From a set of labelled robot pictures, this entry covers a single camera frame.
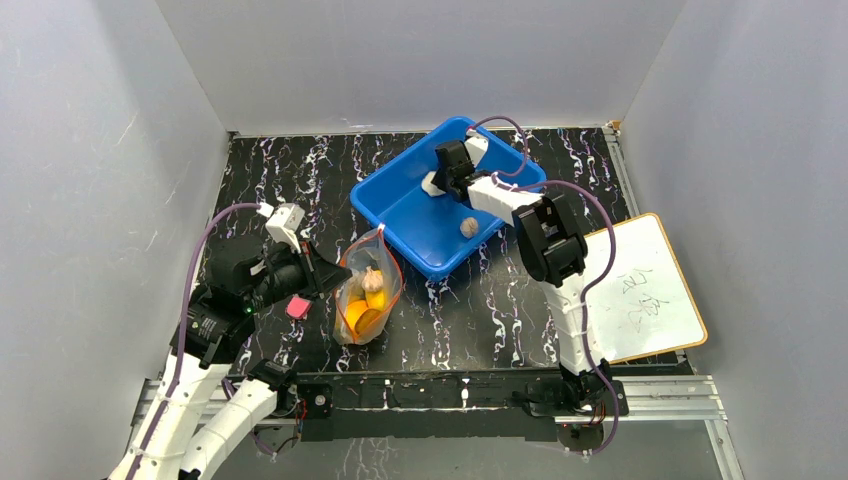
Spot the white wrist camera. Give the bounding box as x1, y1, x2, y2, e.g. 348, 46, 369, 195
464, 129, 489, 166
258, 203, 305, 253

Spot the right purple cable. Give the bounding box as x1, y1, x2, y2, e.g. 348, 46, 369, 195
466, 115, 621, 457

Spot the white mushroom piece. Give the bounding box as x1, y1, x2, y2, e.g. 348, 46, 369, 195
421, 171, 445, 197

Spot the yellow mango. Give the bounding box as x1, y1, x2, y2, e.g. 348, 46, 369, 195
365, 289, 389, 311

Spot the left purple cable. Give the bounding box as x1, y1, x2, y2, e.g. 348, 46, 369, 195
125, 201, 274, 480

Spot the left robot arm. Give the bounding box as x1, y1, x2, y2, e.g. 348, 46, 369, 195
109, 236, 352, 479

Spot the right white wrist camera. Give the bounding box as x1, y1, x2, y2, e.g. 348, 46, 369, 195
464, 129, 489, 166

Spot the clear zip top bag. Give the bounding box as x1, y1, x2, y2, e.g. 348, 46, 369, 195
334, 224, 403, 345

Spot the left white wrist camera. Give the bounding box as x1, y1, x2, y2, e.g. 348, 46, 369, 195
258, 203, 305, 253

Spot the orange bell pepper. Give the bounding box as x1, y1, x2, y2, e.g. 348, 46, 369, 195
343, 300, 384, 337

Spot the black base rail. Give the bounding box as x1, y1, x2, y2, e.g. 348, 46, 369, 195
255, 368, 630, 448

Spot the white board wooden frame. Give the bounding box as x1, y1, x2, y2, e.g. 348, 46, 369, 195
586, 213, 708, 363

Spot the blue plastic bin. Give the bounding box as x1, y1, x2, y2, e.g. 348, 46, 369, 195
350, 116, 514, 281

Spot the pink eraser block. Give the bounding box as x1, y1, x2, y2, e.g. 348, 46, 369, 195
285, 295, 313, 321

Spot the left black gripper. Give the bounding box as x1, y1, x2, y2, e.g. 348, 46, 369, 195
246, 235, 353, 311

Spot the purple cable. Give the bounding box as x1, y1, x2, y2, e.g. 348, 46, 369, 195
466, 115, 621, 457
125, 201, 274, 480

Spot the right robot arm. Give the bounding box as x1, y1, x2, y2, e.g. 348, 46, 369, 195
422, 136, 622, 423

